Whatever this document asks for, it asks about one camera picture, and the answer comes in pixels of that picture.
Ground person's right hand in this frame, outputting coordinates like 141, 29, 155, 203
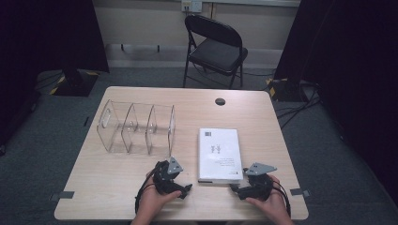
245, 174, 290, 219

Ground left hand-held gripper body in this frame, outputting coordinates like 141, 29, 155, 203
152, 157, 189, 196

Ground clear acrylic book rack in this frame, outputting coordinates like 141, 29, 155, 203
96, 98, 176, 158

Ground white wall socket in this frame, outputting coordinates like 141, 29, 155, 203
181, 0, 204, 13

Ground grey tape strip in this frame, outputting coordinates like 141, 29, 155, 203
50, 190, 75, 202
289, 187, 312, 198

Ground black folding chair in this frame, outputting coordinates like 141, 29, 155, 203
182, 14, 249, 90

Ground black stand base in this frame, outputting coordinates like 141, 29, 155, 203
266, 77, 309, 102
50, 68, 101, 98

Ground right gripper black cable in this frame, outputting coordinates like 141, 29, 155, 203
271, 179, 292, 217

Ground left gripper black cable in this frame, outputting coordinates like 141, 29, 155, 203
134, 168, 159, 215

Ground white book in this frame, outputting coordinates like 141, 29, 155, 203
197, 127, 244, 186

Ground dark curtain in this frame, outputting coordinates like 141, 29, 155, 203
0, 0, 110, 148
274, 0, 398, 201

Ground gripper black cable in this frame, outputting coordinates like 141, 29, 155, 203
271, 179, 292, 217
134, 168, 159, 215

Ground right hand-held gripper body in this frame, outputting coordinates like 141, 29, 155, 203
237, 162, 278, 202

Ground person's left hand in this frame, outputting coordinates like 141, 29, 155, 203
137, 186, 183, 219

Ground black floor cables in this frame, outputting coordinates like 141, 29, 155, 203
275, 82, 323, 129

